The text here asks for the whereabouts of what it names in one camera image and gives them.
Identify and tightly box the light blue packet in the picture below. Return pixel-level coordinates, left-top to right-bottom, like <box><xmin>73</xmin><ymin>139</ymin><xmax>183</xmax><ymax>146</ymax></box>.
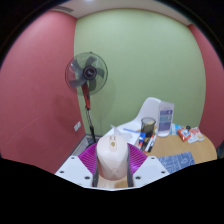
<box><xmin>170</xmin><ymin>123</ymin><xmax>184</xmax><ymax>136</ymax></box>

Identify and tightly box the orange snack packet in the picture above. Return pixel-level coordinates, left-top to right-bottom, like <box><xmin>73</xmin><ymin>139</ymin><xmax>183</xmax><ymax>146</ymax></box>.
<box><xmin>176</xmin><ymin>127</ymin><xmax>193</xmax><ymax>143</ymax></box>

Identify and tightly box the white wall socket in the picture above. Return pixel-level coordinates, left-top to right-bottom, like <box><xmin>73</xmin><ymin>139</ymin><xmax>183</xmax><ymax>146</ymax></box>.
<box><xmin>73</xmin><ymin>120</ymin><xmax>82</xmax><ymax>132</ymax></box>

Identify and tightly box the black mesh pen cup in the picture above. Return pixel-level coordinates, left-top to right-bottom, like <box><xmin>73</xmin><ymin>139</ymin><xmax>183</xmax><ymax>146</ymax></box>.
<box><xmin>140</xmin><ymin>116</ymin><xmax>157</xmax><ymax>138</ymax></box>

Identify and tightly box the white tissue box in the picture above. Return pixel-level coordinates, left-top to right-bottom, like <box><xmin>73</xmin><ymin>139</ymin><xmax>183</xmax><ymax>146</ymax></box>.
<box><xmin>103</xmin><ymin>124</ymin><xmax>142</xmax><ymax>146</ymax></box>

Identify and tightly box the red-capped white marker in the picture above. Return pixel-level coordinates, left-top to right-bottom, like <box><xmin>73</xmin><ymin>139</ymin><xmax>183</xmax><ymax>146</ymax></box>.
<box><xmin>137</xmin><ymin>137</ymin><xmax>147</xmax><ymax>150</ymax></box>
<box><xmin>147</xmin><ymin>133</ymin><xmax>157</xmax><ymax>153</ymax></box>

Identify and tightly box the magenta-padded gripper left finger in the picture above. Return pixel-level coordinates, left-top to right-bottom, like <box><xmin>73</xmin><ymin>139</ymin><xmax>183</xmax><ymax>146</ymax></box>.
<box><xmin>54</xmin><ymin>143</ymin><xmax>101</xmax><ymax>188</ymax></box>

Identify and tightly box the standing pedestal fan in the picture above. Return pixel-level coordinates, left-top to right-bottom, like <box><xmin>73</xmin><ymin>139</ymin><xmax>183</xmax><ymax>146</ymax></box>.
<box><xmin>64</xmin><ymin>51</ymin><xmax>109</xmax><ymax>144</ymax></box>

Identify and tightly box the cream computer mouse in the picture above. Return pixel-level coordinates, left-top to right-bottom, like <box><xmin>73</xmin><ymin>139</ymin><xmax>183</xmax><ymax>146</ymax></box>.
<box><xmin>95</xmin><ymin>134</ymin><xmax>129</xmax><ymax>182</ymax></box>

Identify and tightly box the white plastic chair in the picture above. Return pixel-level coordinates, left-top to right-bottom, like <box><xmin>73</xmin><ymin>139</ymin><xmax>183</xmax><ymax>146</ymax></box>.
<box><xmin>113</xmin><ymin>96</ymin><xmax>163</xmax><ymax>138</ymax></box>

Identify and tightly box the blue patterned mouse pad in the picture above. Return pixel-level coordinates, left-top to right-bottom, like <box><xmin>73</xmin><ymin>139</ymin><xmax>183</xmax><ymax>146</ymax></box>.
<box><xmin>156</xmin><ymin>151</ymin><xmax>196</xmax><ymax>175</ymax></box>

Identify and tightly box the black chair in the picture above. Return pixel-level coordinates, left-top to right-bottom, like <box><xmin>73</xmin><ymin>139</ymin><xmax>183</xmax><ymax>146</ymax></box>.
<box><xmin>216</xmin><ymin>139</ymin><xmax>224</xmax><ymax>160</ymax></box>

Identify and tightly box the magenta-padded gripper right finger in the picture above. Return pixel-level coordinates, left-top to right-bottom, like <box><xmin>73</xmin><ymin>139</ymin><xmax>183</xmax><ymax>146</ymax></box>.
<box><xmin>125</xmin><ymin>143</ymin><xmax>170</xmax><ymax>188</ymax></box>

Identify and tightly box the black-capped white marker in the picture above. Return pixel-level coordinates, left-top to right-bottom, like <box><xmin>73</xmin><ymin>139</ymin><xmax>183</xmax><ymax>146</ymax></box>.
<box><xmin>143</xmin><ymin>135</ymin><xmax>153</xmax><ymax>153</ymax></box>

